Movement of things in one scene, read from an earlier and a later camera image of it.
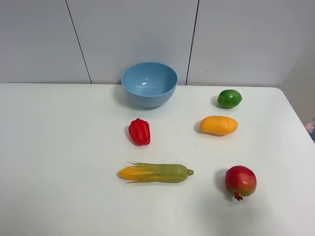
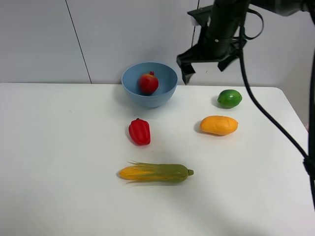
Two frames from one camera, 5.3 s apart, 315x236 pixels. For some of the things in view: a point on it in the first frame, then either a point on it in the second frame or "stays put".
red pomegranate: (241, 180) to (148, 83)
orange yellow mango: (220, 125) stays put
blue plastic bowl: (149, 84) stays put
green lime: (229, 99) stays put
